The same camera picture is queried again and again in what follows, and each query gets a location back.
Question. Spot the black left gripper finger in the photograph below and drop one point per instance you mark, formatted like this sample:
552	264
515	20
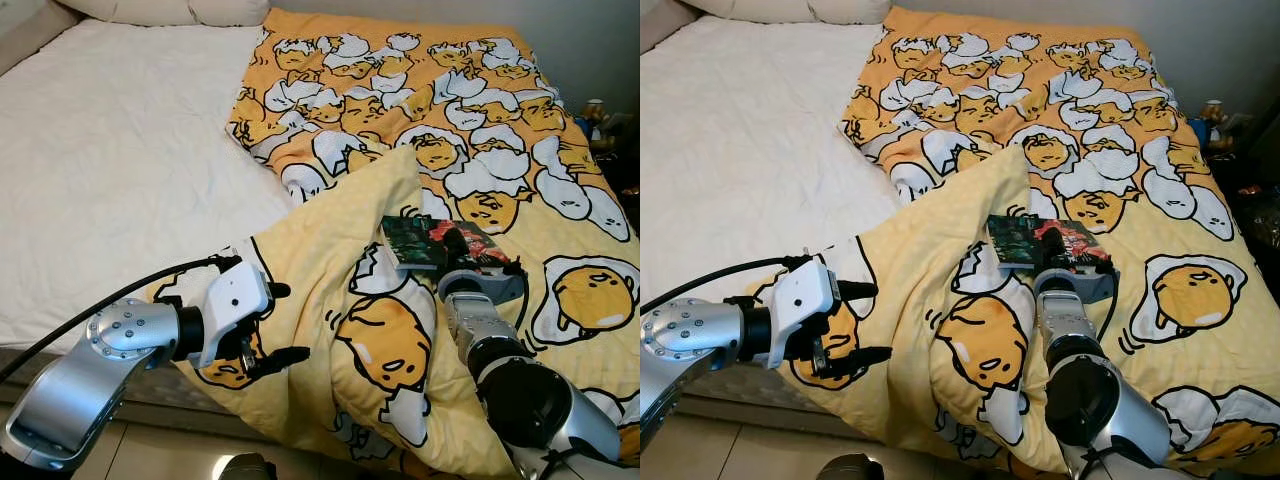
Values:
280	360
858	291
278	291
855	362

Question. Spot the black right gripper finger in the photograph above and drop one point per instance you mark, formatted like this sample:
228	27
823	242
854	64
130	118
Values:
1052	243
455	245

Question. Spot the dark green red book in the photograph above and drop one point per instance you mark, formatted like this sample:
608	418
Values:
415	240
1020	240

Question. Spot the yellow egg cartoon blanket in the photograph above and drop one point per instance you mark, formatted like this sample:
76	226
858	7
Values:
480	120
1100	120

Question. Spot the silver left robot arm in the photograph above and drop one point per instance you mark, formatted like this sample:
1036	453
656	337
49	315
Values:
80	390
690	340

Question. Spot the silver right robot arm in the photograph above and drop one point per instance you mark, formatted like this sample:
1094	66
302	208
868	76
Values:
530	400
1110	400

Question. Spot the dark cluttered bedside table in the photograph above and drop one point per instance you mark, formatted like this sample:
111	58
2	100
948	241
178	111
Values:
620	170
1250	190

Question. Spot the white quilted mattress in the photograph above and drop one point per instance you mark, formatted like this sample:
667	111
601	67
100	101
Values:
740	140
120	150

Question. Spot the cream plush bolster cushion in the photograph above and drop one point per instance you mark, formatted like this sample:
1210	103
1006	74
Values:
750	8
130	10
850	8
230	10

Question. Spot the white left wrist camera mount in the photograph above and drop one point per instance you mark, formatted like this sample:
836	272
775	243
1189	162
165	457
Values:
232	300
805	300

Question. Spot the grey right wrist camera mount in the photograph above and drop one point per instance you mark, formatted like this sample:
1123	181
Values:
490	285
1085	285

